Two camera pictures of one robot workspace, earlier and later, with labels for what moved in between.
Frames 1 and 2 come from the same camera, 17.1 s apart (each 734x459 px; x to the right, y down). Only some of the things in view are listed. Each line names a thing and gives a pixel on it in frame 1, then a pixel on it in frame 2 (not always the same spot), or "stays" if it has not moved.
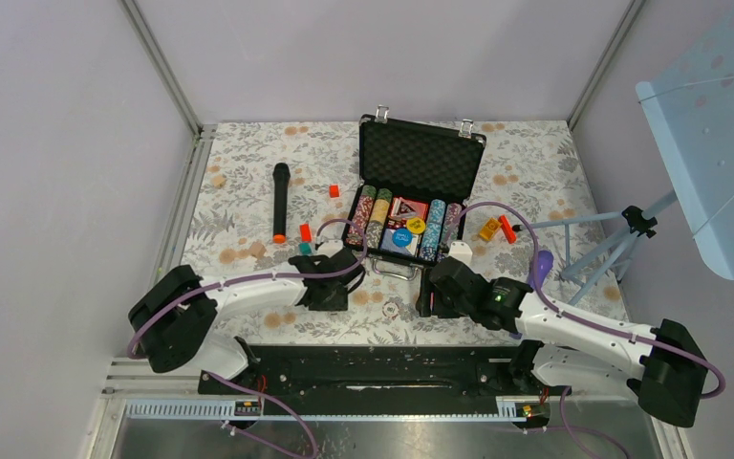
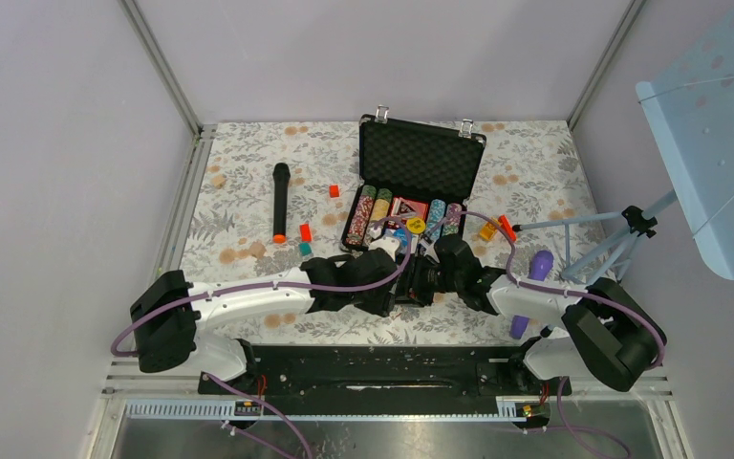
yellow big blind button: x=416 y=225 stays
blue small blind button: x=401 y=238 stays
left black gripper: x=337 y=304 to x=383 y=304
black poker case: x=413 y=182 stays
